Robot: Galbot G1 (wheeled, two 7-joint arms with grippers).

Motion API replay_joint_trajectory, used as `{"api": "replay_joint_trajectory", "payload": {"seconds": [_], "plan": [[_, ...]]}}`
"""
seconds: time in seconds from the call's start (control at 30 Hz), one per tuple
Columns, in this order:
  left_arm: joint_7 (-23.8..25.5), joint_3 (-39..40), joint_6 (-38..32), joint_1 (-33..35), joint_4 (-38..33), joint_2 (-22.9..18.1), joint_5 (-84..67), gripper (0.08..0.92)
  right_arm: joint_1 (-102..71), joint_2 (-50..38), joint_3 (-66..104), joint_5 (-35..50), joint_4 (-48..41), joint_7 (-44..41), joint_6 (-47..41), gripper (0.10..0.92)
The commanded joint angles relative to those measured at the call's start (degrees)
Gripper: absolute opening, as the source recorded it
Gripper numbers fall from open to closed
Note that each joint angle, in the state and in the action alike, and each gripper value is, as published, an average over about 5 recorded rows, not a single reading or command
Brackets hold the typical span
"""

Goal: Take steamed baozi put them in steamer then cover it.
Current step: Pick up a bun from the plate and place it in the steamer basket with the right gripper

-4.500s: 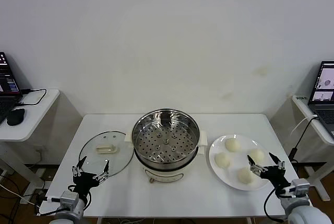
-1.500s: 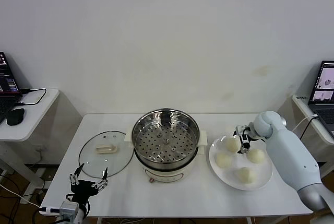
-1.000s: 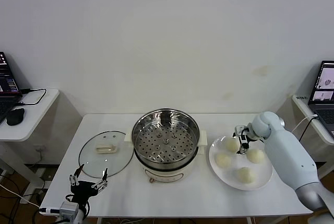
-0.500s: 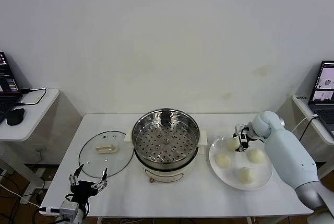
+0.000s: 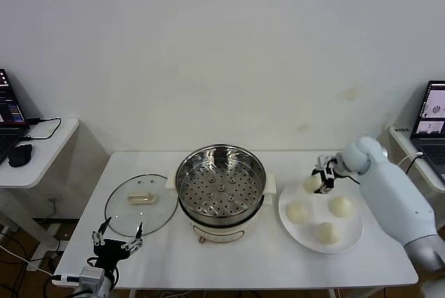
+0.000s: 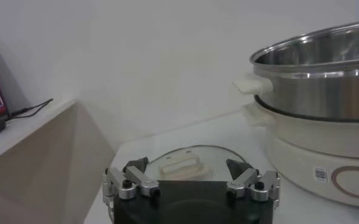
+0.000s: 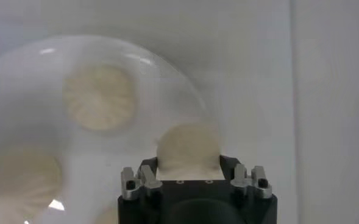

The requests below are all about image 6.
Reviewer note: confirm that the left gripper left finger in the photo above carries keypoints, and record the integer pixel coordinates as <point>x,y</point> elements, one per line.
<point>141,179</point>

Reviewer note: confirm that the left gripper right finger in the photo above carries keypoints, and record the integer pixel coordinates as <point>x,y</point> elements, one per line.
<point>243,179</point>

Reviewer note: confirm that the stainless steel steamer basket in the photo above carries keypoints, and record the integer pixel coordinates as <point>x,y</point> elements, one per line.
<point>316,91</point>

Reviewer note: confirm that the round glass lid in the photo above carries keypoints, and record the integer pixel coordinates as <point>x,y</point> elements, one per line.
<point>215,161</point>

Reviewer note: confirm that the cream electric cooker base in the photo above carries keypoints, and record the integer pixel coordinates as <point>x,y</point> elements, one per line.
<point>298,146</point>

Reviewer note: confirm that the white side table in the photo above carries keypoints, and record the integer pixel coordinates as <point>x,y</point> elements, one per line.
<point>45,170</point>

